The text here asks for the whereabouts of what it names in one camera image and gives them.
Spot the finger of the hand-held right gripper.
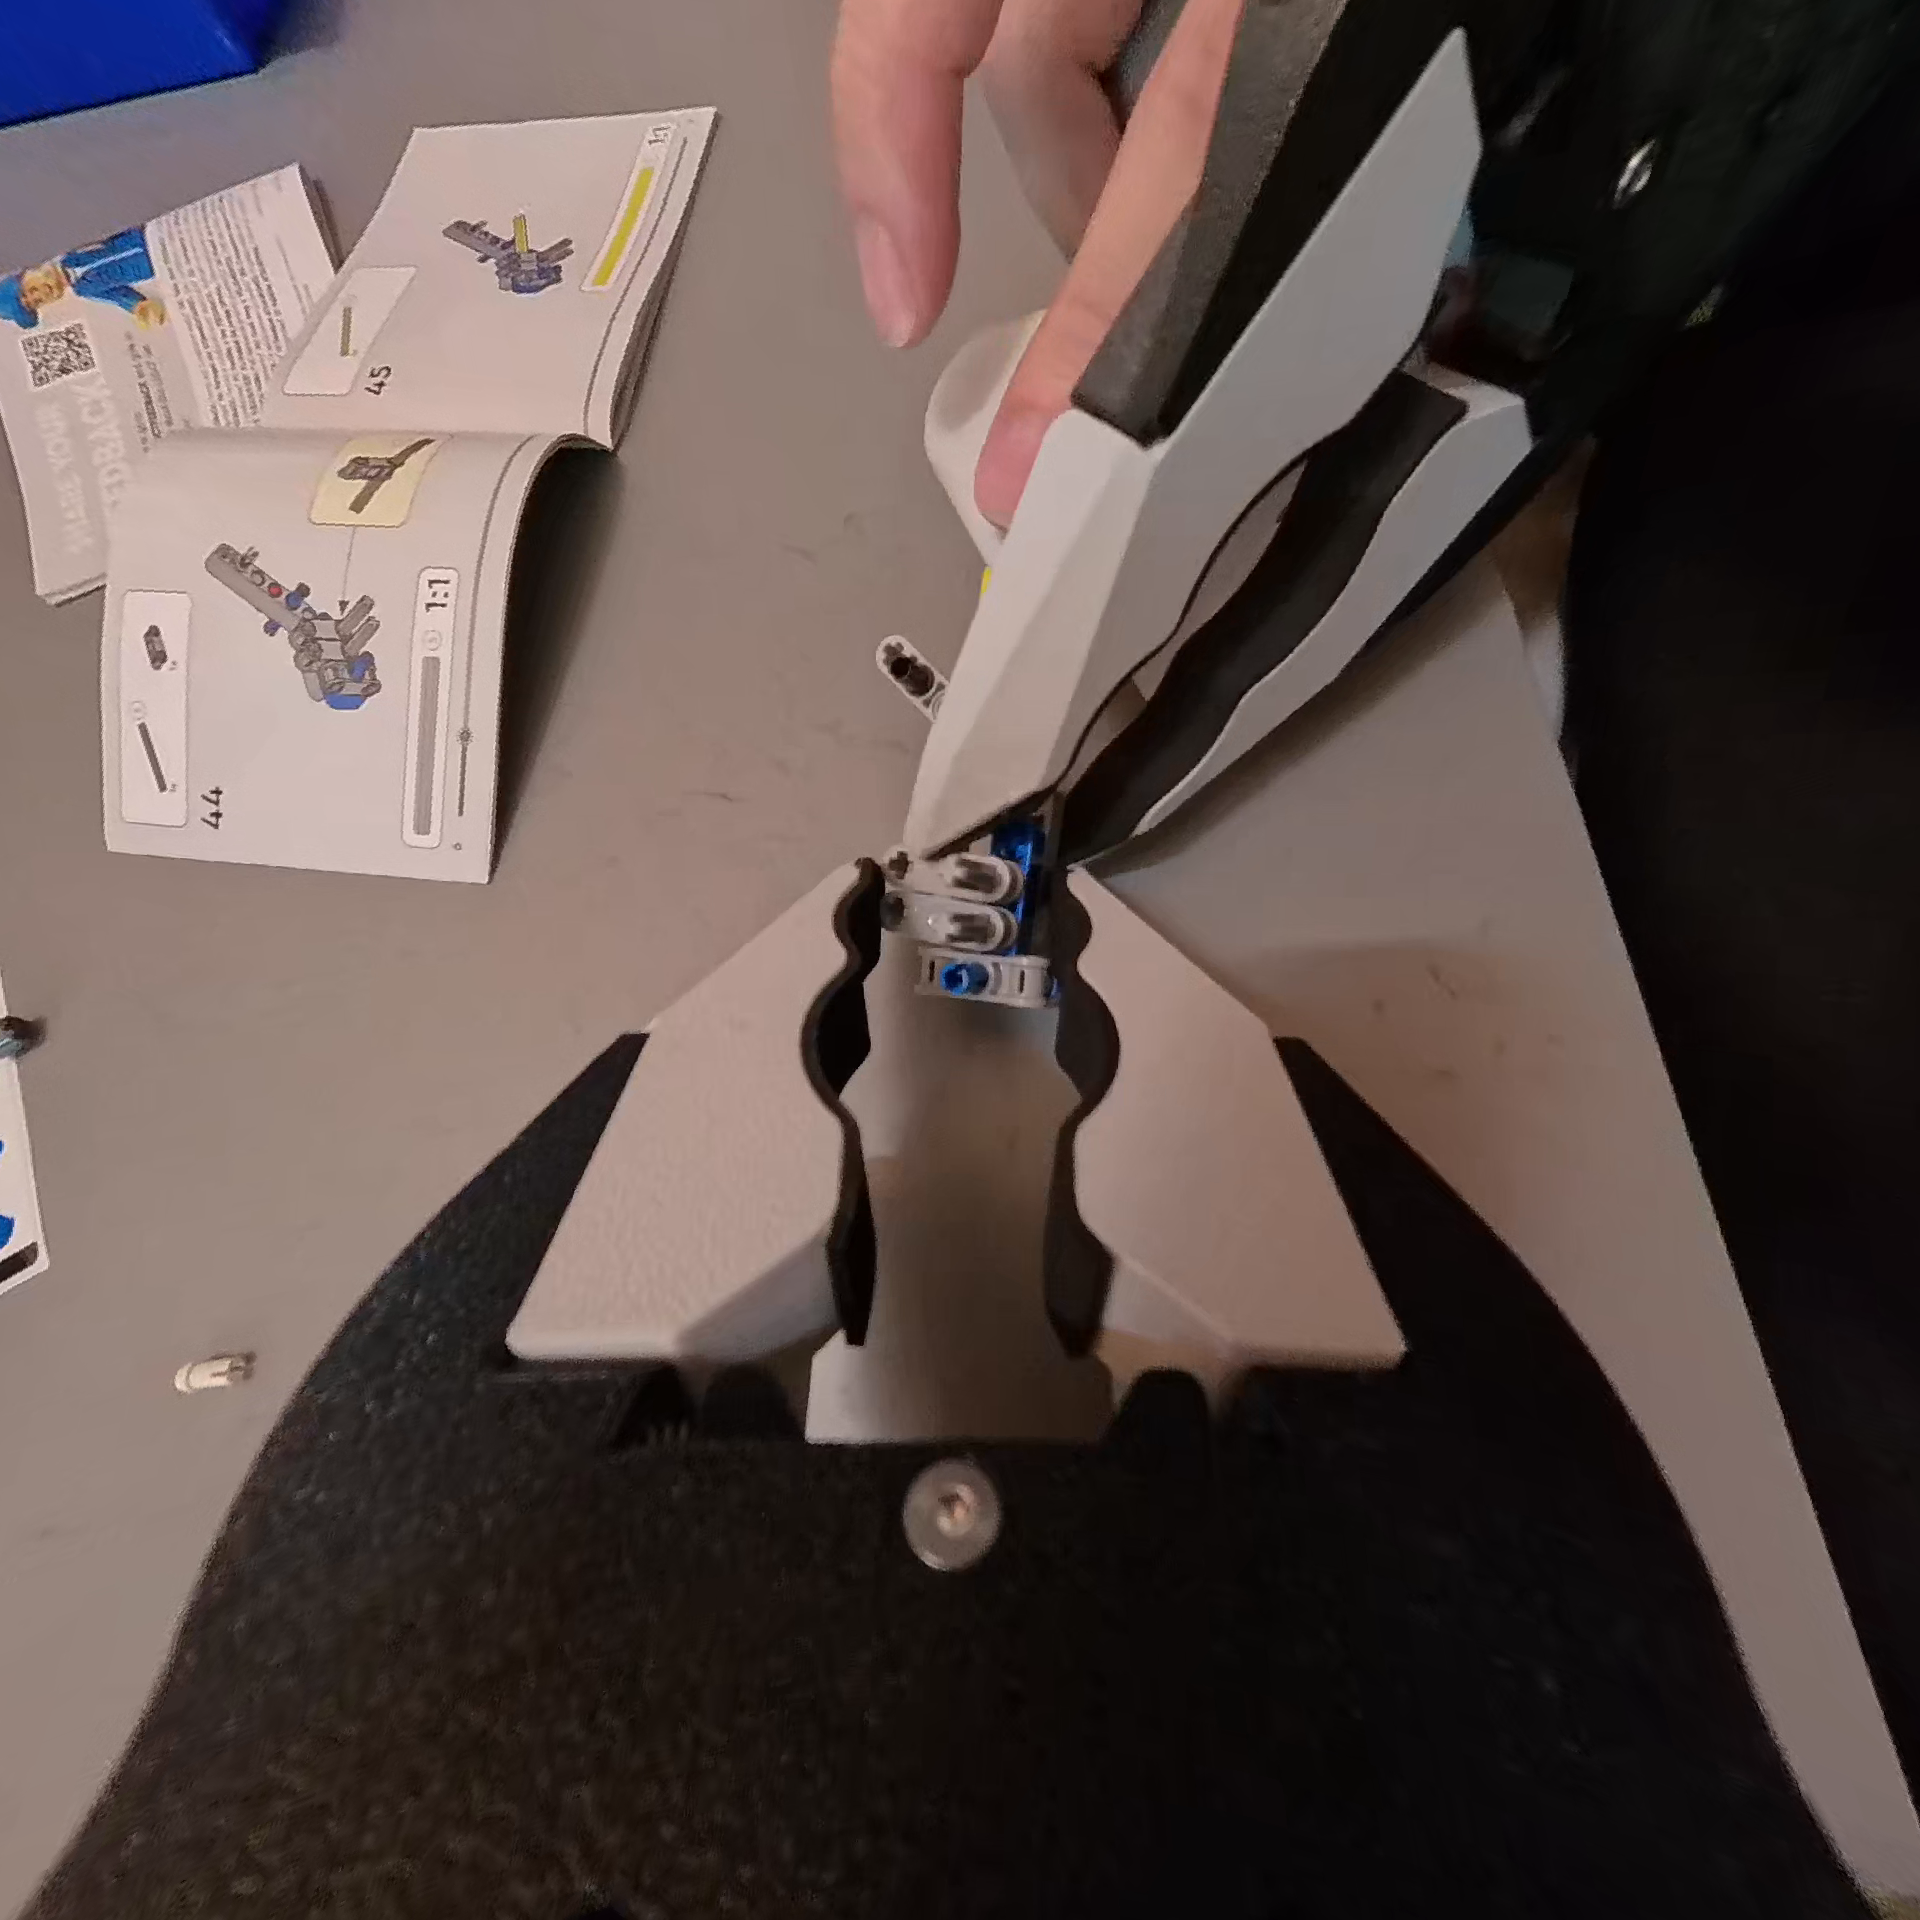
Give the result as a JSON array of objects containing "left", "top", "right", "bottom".
[
  {"left": 1061, "top": 366, "right": 1539, "bottom": 876},
  {"left": 902, "top": 27, "right": 1485, "bottom": 867}
]

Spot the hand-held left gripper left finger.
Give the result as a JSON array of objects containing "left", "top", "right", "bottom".
[{"left": 505, "top": 859, "right": 887, "bottom": 1371}]

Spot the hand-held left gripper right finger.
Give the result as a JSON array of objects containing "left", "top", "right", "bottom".
[{"left": 1048, "top": 869, "right": 1410, "bottom": 1371}]

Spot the grey and blue lego assembly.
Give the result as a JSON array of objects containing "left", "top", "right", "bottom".
[{"left": 876, "top": 633, "right": 1075, "bottom": 1009}]

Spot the person's right hand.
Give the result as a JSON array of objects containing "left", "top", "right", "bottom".
[{"left": 829, "top": 0, "right": 1247, "bottom": 528}]

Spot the person's dark clothing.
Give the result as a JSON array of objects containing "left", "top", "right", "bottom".
[{"left": 1499, "top": 285, "right": 1920, "bottom": 1892}]

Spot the open instruction booklet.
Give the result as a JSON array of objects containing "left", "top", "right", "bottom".
[{"left": 0, "top": 104, "right": 719, "bottom": 888}]

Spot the sticker sheet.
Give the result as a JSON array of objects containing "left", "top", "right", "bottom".
[{"left": 0, "top": 978, "right": 48, "bottom": 1301}]

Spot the blue plastic bin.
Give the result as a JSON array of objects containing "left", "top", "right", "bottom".
[{"left": 0, "top": 0, "right": 268, "bottom": 130}]

